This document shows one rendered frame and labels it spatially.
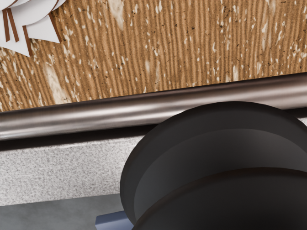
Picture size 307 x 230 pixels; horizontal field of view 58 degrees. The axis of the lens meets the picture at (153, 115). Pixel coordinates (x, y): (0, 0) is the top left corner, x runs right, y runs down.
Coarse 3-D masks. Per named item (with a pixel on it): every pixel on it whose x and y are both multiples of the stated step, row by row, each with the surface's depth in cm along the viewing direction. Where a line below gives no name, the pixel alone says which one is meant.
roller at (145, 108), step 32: (128, 96) 29; (160, 96) 29; (192, 96) 29; (224, 96) 29; (256, 96) 29; (288, 96) 29; (0, 128) 29; (32, 128) 29; (64, 128) 30; (96, 128) 30
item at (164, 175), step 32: (160, 160) 5; (192, 160) 5; (224, 160) 5; (256, 160) 5; (288, 160) 5; (160, 192) 5; (192, 192) 4; (224, 192) 4; (256, 192) 4; (288, 192) 4; (160, 224) 4; (192, 224) 4; (224, 224) 4; (256, 224) 3; (288, 224) 3
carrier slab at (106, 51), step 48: (96, 0) 22; (144, 0) 22; (192, 0) 22; (240, 0) 23; (288, 0) 23; (0, 48) 24; (48, 48) 24; (96, 48) 24; (144, 48) 24; (192, 48) 24; (240, 48) 24; (288, 48) 25; (0, 96) 26; (48, 96) 26; (96, 96) 26
